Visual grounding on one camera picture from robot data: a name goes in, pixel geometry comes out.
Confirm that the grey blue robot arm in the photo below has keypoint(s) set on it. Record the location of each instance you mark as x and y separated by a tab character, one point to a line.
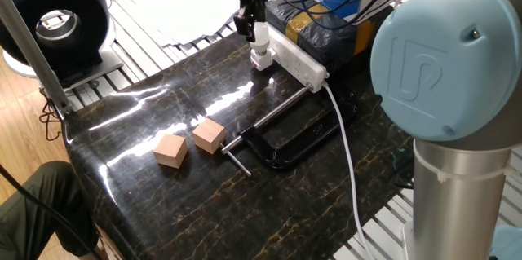
444	56

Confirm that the white light bulb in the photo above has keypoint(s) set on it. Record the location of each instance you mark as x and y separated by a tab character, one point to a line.
262	36

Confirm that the white bulb holder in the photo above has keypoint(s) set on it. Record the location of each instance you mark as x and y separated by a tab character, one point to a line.
262	60

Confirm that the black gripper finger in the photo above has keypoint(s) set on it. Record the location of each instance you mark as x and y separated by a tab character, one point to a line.
260	13
244	25

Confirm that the dark trousered person leg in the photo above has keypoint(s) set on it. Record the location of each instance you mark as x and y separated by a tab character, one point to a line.
24	219

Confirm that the black C-clamp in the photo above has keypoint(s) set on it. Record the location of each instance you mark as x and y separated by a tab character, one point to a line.
281	161

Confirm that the aluminium frame post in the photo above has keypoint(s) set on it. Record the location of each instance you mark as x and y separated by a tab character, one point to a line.
32	52

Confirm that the white power strip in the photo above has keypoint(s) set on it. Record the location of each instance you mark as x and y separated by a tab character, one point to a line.
299	64

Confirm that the white paper sheets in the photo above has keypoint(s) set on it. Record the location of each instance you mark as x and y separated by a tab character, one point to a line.
183	7

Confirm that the black plastic wrapped package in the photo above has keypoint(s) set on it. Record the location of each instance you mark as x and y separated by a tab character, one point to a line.
322	40

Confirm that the wooden cube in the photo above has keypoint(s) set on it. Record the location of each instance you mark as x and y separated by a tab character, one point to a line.
171	152
209	135

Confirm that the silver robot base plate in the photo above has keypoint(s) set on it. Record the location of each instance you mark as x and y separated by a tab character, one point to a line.
405	239

